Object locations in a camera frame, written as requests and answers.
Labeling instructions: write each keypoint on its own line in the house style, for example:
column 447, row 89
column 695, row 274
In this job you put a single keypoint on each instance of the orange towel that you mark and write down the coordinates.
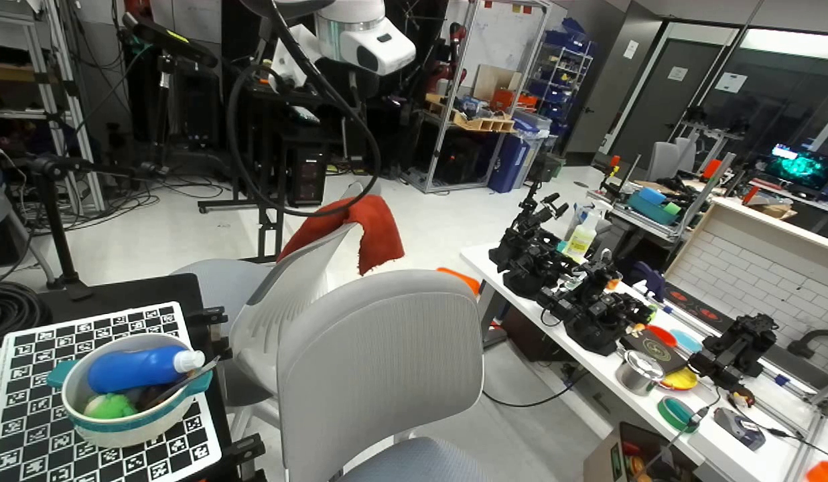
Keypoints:
column 376, row 230

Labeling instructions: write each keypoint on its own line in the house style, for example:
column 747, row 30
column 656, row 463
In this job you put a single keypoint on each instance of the tall black robot device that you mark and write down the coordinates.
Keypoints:
column 528, row 257

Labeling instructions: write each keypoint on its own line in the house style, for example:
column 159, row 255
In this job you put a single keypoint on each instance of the blue bin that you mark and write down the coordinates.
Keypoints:
column 510, row 163

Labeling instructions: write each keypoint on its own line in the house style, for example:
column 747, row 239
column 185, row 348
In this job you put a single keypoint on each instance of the black computer tower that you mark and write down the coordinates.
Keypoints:
column 307, row 178

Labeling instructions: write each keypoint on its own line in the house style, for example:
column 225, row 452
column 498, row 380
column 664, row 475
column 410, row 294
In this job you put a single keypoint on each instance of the cluttered wooden table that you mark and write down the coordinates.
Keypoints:
column 482, row 124

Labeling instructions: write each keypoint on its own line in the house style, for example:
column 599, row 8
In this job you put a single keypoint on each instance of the yellow green spray bottle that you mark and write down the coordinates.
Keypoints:
column 580, row 241

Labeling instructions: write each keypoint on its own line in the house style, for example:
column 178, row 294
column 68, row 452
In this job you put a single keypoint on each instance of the black gadget pile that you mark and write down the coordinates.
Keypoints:
column 600, row 321

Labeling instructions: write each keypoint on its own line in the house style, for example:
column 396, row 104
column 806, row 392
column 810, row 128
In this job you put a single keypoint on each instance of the long white table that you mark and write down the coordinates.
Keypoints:
column 591, row 361

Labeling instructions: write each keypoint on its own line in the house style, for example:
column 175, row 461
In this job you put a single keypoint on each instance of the rack with blue bins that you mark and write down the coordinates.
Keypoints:
column 564, row 69

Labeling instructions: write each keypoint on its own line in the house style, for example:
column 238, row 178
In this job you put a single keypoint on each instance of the teal container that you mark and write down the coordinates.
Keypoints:
column 650, row 204

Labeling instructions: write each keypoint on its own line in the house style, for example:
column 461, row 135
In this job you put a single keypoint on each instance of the metal cup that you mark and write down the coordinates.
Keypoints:
column 638, row 376

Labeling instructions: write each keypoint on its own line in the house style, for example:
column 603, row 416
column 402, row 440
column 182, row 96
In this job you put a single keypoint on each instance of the red small bowl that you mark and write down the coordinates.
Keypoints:
column 659, row 336

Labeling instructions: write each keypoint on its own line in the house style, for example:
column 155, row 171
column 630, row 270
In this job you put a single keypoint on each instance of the light blue plate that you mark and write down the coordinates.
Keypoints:
column 690, row 341

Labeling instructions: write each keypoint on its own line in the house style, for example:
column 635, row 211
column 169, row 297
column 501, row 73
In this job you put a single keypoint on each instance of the yellow small dish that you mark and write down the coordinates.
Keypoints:
column 681, row 380

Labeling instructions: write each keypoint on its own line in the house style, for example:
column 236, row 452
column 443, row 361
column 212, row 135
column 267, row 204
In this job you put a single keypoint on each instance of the blue bottle white cap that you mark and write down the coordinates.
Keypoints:
column 133, row 368

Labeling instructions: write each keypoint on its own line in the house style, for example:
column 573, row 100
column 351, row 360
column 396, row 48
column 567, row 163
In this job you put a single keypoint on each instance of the box with toy fruits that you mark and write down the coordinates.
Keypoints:
column 635, row 463

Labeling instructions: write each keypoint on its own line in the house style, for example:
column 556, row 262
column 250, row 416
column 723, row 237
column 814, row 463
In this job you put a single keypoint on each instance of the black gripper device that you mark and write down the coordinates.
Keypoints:
column 737, row 342

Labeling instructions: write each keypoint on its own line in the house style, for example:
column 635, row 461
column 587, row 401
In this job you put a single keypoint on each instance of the green ball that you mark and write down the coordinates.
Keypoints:
column 108, row 404

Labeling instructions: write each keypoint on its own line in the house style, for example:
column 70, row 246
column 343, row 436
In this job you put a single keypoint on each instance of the white teal bowl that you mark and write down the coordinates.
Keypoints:
column 118, row 429

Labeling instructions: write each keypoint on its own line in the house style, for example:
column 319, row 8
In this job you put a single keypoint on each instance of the black tripod stand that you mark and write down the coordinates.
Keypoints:
column 60, row 241

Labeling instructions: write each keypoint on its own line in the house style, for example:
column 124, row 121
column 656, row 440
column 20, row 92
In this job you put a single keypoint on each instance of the grey oval gadget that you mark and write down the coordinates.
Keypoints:
column 737, row 429

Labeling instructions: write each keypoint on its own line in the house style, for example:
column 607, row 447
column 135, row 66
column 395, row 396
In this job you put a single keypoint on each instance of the monitor with green glow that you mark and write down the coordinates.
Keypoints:
column 800, row 163

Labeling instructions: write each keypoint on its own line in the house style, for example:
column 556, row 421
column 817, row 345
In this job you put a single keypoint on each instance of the black white checkerboard board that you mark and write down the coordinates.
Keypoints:
column 39, row 445

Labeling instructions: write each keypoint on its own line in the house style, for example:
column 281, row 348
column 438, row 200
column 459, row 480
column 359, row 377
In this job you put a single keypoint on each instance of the metal storage shelf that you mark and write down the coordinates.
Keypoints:
column 11, row 76

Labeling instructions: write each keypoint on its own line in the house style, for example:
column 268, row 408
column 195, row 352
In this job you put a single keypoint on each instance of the orange small object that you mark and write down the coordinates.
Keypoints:
column 825, row 471

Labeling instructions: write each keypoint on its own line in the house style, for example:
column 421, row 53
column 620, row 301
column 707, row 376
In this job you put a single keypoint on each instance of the black metal floor frame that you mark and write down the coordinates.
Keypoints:
column 238, row 206

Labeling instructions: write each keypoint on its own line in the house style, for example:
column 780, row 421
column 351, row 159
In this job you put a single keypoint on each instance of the white brick panel wooden frame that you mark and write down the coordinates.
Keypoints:
column 752, row 267

